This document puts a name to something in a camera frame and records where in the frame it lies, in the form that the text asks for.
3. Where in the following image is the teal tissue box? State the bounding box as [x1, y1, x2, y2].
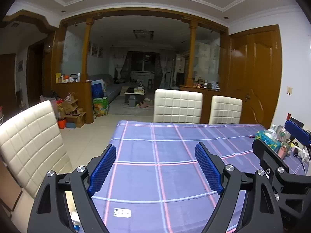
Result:
[255, 130, 281, 153]

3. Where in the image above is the cream quilted chair far right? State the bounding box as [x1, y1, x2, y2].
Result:
[209, 95, 242, 125]

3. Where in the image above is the cream quilted chair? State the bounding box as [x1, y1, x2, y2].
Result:
[209, 95, 242, 125]
[153, 89, 203, 124]
[0, 100, 73, 199]

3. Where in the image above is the brown wooden door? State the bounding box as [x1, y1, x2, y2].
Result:
[226, 25, 282, 128]

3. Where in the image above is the cream quilted chair left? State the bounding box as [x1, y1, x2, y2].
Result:
[0, 100, 73, 199]

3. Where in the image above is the orange bucket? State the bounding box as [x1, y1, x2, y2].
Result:
[58, 119, 66, 129]

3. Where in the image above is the purple plaid tablecloth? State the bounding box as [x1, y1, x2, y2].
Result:
[70, 120, 308, 233]

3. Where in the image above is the cardboard boxes pile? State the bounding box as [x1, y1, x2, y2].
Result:
[56, 93, 86, 129]

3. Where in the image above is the green printed bag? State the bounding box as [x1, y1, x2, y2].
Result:
[93, 97, 109, 116]

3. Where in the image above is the wooden partition counter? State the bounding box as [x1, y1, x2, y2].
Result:
[53, 81, 94, 124]

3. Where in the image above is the grey sofa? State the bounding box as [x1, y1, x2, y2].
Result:
[89, 74, 131, 103]

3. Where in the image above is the coffee table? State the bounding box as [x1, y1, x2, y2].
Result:
[124, 87, 145, 107]

